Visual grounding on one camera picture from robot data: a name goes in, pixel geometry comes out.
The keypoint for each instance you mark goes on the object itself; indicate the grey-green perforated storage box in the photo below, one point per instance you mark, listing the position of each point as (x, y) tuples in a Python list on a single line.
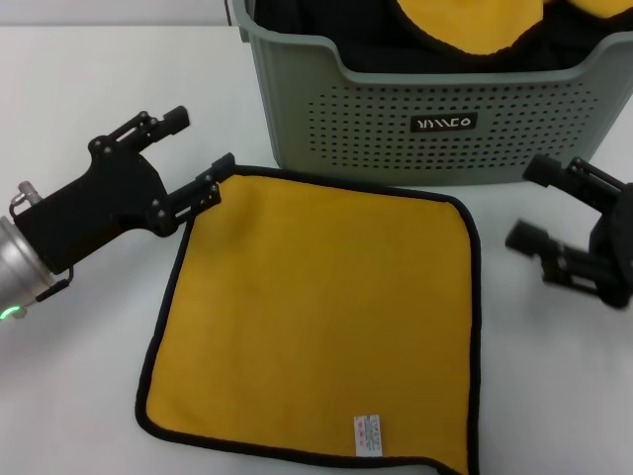
[(371, 123)]

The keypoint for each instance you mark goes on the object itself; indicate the small visible yellow towel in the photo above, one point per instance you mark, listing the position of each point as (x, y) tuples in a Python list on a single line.
[(603, 6)]

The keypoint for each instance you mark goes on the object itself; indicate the yellow grey black-edged towel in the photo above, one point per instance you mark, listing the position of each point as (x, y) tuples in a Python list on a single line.
[(316, 316)]

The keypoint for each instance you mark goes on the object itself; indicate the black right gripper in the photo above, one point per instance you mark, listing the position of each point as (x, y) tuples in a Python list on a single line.
[(618, 257)]

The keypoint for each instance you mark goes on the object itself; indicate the black cloth pile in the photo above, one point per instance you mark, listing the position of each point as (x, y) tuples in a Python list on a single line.
[(366, 29)]

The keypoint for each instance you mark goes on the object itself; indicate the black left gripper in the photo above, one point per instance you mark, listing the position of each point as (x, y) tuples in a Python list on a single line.
[(99, 208)]

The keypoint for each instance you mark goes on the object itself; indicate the large folded yellow towel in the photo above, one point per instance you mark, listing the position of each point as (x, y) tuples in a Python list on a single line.
[(470, 25)]

